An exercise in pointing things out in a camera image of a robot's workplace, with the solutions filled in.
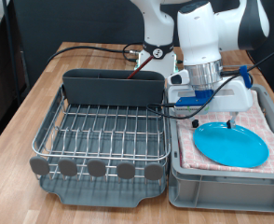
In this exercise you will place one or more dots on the black metal pole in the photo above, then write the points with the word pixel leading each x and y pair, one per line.
pixel 10 46

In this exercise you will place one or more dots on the blue plastic plate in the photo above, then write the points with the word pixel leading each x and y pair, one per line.
pixel 230 149

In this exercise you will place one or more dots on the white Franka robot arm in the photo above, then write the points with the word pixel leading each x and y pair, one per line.
pixel 196 34

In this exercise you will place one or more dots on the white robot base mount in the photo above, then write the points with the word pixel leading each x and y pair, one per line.
pixel 161 67

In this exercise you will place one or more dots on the grey plastic drain tray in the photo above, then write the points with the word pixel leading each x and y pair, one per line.
pixel 96 196

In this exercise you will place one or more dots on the grey plastic crate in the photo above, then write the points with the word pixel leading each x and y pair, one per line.
pixel 224 196

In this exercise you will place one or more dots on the pink checked towel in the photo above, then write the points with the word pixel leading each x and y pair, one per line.
pixel 273 146

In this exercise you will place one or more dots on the dark grey utensil holder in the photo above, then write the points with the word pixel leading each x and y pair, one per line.
pixel 112 90

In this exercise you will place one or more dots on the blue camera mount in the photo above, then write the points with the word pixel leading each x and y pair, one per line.
pixel 196 98

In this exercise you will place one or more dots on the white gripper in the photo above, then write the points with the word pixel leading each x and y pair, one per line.
pixel 233 96

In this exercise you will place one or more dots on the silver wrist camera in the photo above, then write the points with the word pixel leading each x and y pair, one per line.
pixel 186 110

